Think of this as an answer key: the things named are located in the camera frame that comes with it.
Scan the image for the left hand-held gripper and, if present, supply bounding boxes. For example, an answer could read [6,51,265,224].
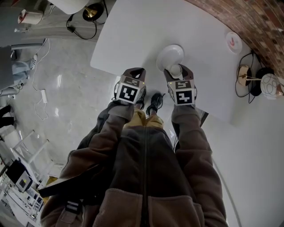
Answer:
[114,68,147,105]

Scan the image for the person's black shoe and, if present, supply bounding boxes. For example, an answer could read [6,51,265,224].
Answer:
[146,92,166,116]
[134,88,147,110]

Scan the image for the long white power strip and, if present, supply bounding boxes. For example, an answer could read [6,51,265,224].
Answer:
[40,89,49,104]

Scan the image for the black table lamp cable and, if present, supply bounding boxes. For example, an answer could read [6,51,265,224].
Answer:
[66,0,109,40]

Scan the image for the black globe lamp cable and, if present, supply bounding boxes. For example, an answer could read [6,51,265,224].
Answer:
[234,50,264,104]

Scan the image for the person's black right shoe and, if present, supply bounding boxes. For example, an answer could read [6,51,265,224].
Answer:
[146,92,166,116]

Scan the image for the white desk with drawers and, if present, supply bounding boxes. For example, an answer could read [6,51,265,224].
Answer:
[90,0,273,128]

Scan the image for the grey metal cabinet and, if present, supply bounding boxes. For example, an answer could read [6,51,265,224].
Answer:
[0,45,17,96]

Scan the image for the person's left forearm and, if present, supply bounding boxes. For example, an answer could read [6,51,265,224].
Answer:
[66,101,136,178]

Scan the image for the globe lamp with copper base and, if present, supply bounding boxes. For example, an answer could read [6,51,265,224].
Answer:
[236,64,284,101]

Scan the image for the white saucer plate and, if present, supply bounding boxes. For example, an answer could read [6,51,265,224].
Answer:
[156,44,185,72]

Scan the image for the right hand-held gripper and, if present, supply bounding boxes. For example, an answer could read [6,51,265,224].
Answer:
[163,64,197,106]

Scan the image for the white shade table lamp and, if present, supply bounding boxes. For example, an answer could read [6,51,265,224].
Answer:
[48,0,105,22]

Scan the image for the white metal rack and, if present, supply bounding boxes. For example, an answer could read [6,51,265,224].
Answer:
[0,129,65,223]

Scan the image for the person's black left shoe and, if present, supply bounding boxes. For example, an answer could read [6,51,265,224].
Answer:
[134,88,147,110]

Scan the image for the white cup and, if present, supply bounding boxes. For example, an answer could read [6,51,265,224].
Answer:
[169,64,184,78]

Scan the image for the black cloth bag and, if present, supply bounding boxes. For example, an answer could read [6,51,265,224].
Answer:
[249,67,276,97]

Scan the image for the small white pink-patterned dish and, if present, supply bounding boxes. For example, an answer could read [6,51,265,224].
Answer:
[225,31,243,55]

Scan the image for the person's grey fleece jacket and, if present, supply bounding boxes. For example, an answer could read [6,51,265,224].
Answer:
[39,101,229,227]

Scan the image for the person's right forearm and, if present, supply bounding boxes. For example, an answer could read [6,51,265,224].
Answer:
[170,104,222,191]

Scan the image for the person's yellow trousers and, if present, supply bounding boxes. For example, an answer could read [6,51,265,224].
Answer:
[123,108,164,129]

